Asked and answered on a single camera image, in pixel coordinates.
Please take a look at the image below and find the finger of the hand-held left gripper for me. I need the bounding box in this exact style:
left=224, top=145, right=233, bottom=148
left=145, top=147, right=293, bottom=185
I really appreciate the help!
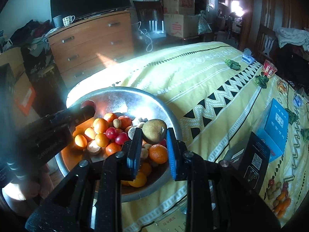
left=55, top=105, right=96, bottom=126

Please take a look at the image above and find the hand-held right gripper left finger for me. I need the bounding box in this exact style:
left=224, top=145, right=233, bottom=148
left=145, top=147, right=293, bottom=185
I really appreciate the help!
left=25, top=127, right=143, bottom=232

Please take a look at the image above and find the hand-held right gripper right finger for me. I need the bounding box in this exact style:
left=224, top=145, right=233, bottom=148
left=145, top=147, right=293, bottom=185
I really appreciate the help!
left=166, top=127, right=282, bottom=232

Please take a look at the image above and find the large metal bowl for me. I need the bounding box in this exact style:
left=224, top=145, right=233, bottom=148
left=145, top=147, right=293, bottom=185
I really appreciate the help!
left=54, top=86, right=183, bottom=203

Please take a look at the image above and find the person's left hand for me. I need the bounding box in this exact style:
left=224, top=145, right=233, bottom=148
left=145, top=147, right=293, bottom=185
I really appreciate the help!
left=2, top=165, right=55, bottom=218

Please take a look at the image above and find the heap of oranges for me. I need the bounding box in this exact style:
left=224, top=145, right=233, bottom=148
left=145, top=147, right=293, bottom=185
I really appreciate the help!
left=74, top=112, right=169, bottom=188

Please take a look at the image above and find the beige cut cane chunk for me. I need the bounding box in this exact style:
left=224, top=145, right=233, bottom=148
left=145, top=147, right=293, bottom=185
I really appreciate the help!
left=86, top=140, right=102, bottom=155
left=132, top=117, right=149, bottom=128

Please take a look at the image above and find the cardboard box with orange label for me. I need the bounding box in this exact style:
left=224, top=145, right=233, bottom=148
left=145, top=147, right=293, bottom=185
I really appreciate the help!
left=0, top=47, right=37, bottom=126

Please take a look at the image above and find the wooden dresser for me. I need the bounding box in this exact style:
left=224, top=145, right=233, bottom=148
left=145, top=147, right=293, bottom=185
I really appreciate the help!
left=47, top=9, right=136, bottom=89

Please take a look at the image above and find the black glossy box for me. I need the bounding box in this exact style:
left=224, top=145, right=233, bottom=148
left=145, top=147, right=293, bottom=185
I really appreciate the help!
left=223, top=132, right=271, bottom=194

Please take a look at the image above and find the pile of clothes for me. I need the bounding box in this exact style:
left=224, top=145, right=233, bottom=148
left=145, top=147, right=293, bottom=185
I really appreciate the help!
left=274, top=26, right=309, bottom=92
left=0, top=19, right=58, bottom=78

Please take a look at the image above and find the white dotted mug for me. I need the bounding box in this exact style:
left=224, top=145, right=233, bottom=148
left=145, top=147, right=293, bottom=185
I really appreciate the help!
left=62, top=15, right=76, bottom=26

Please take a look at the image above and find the dark mug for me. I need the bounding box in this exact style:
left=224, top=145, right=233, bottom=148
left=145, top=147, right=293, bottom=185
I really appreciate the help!
left=52, top=15, right=64, bottom=28

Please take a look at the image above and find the large printed cardboard carton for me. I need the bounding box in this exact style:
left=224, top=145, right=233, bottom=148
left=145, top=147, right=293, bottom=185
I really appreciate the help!
left=256, top=98, right=289, bottom=163

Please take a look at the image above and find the green leafy vegetable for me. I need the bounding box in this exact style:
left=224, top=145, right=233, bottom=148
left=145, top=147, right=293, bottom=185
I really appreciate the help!
left=224, top=58, right=242, bottom=70
left=286, top=108, right=299, bottom=125
left=255, top=74, right=270, bottom=89

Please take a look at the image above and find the black flat television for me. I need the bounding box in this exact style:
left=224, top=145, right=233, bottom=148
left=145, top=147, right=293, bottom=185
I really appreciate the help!
left=50, top=0, right=132, bottom=21

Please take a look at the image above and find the dark wooden chair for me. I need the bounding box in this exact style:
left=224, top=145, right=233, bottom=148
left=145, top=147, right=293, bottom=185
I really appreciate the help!
left=133, top=1, right=167, bottom=38

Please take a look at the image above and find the blue and white packet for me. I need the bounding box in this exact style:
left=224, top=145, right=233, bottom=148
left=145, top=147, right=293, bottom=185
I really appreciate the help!
left=242, top=48, right=254, bottom=65

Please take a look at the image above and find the wrapped bread bun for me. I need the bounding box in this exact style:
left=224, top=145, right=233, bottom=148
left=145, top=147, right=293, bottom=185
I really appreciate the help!
left=276, top=78, right=288, bottom=95

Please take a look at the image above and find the cardboard box with red print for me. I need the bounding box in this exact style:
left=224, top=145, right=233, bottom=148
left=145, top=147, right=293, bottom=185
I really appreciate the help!
left=164, top=13, right=199, bottom=38

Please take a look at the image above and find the red instant noodle cup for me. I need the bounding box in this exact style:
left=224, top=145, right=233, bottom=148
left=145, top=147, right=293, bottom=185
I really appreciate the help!
left=262, top=59, right=278, bottom=78

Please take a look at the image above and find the patterned plastic bag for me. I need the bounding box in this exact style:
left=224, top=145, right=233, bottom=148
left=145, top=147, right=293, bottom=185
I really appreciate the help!
left=198, top=11, right=213, bottom=35

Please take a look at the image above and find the brown cardboard box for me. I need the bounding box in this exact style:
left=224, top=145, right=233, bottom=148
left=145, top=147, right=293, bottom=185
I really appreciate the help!
left=162, top=0, right=195, bottom=15

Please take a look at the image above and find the white cable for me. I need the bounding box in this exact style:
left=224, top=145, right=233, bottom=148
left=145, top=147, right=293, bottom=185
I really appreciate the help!
left=132, top=22, right=155, bottom=52

